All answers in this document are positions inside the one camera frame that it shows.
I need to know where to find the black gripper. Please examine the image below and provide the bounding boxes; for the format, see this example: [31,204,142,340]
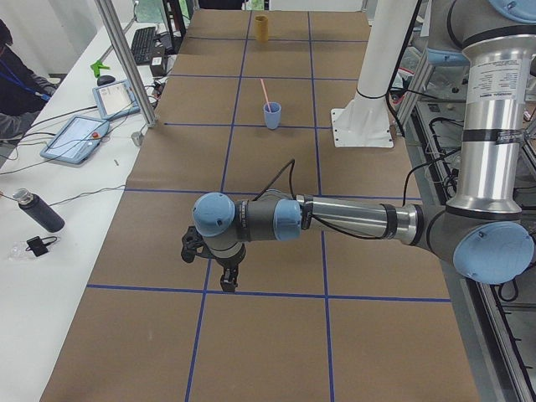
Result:
[214,250,246,292]

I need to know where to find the pink chopstick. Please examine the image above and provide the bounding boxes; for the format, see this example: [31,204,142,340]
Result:
[260,78,272,113]

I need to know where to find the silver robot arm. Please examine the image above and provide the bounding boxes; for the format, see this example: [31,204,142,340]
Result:
[182,1,535,292]

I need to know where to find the blue plastic cup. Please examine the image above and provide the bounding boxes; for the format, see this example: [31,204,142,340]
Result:
[263,102,281,130]

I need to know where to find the bamboo cup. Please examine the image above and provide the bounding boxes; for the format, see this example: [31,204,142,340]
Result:
[255,15,269,43]

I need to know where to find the small black adapter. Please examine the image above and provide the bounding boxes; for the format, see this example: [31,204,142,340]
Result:
[26,236,59,257]

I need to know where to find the blue teach pendant near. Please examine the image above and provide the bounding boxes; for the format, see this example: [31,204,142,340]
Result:
[40,116,110,165]

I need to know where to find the blue teach pendant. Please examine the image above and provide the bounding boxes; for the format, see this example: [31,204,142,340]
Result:
[40,116,110,165]
[92,80,140,121]

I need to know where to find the blue teach pendant far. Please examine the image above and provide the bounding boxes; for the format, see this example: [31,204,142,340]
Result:
[92,80,140,121]

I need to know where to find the black water bottle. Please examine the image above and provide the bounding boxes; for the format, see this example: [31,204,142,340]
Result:
[13,188,65,233]

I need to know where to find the black box on desk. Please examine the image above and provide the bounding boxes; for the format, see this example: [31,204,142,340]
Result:
[150,54,168,77]

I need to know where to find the black computer mouse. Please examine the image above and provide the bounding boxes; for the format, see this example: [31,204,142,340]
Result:
[97,75,116,86]

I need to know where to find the green clamp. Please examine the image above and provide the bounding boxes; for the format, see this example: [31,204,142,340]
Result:
[90,59,110,78]

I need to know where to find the black keyboard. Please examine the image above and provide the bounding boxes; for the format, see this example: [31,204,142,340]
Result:
[131,27,157,65]

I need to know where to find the seated person dark clothes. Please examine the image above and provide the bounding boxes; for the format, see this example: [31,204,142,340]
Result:
[1,21,57,140]

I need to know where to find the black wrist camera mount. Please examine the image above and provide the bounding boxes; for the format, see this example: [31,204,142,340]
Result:
[181,225,213,264]

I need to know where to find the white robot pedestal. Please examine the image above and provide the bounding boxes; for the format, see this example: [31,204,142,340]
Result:
[331,0,420,148]

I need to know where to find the aluminium frame post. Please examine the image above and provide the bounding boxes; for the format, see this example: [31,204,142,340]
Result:
[95,0,157,128]

